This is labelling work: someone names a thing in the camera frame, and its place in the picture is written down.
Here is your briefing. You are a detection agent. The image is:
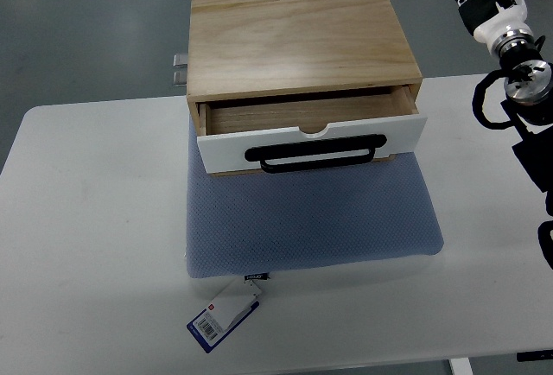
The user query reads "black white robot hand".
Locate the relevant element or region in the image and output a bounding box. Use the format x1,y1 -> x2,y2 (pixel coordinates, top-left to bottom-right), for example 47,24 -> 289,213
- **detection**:
454,0 -> 534,58

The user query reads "black drawer handle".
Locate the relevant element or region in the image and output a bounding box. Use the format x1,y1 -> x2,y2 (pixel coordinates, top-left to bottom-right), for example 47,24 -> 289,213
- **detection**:
245,134 -> 387,174

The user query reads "white drawer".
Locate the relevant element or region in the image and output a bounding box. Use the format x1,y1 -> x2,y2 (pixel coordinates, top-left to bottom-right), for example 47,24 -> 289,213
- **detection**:
196,86 -> 427,175

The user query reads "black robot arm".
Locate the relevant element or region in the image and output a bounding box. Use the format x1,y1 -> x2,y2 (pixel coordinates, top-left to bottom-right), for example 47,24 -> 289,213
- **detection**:
472,35 -> 552,215

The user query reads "wooden drawer cabinet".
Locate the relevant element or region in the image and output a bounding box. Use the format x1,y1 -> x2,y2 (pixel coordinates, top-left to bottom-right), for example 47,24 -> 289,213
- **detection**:
186,0 -> 423,178

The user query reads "blue mesh cushion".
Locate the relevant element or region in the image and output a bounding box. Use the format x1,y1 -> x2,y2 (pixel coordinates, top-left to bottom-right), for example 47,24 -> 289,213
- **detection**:
186,137 -> 443,278

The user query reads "black table control panel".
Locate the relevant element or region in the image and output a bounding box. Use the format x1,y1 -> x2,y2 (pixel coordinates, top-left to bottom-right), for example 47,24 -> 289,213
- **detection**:
516,349 -> 553,362

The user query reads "dark cushion brand label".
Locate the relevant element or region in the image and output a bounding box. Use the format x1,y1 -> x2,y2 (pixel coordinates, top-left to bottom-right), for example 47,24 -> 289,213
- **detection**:
244,273 -> 270,281

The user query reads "white table leg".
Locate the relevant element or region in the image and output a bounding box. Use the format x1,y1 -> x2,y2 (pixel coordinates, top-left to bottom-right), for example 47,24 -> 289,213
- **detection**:
448,358 -> 474,375

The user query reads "white blue product tag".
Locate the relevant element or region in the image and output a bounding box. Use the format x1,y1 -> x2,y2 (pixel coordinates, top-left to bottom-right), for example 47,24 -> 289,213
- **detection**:
187,279 -> 262,353

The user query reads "grey metal table bracket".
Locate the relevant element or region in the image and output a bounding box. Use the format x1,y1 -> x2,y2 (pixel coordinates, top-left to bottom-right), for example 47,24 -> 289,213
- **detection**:
173,53 -> 188,86

